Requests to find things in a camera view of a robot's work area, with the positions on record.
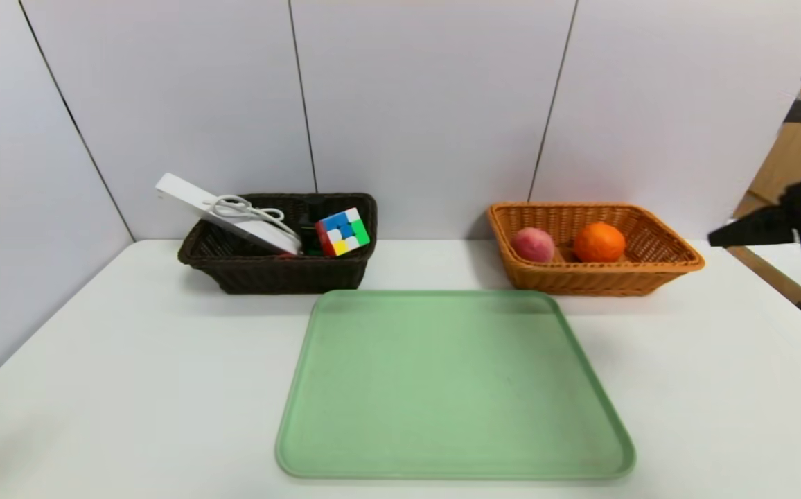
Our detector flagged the orange fruit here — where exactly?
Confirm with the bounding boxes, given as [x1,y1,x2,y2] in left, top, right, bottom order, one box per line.
[573,221,628,263]

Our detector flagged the orange wicker basket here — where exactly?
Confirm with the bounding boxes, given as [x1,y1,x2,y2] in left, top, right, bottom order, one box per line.
[487,202,706,297]

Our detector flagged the colourful puzzle cube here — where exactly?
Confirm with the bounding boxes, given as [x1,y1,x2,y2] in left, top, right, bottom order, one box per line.
[314,207,371,259]

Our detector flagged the dark brown wicker basket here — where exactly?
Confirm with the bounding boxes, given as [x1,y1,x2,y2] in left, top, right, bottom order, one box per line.
[177,193,378,295]

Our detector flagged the white side table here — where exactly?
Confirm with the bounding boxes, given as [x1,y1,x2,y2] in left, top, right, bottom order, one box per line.
[726,239,801,304]

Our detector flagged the white power strip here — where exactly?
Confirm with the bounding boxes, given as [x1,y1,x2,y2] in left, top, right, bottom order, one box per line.
[155,173,303,256]

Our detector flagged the pink red peach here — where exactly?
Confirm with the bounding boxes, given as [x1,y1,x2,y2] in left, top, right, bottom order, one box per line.
[511,227,556,263]

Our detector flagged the white power strip cable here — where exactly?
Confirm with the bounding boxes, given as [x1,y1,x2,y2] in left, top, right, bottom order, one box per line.
[204,195,299,233]

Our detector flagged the light green plastic tray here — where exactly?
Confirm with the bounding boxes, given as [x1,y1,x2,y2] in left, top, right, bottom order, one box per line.
[276,289,635,481]

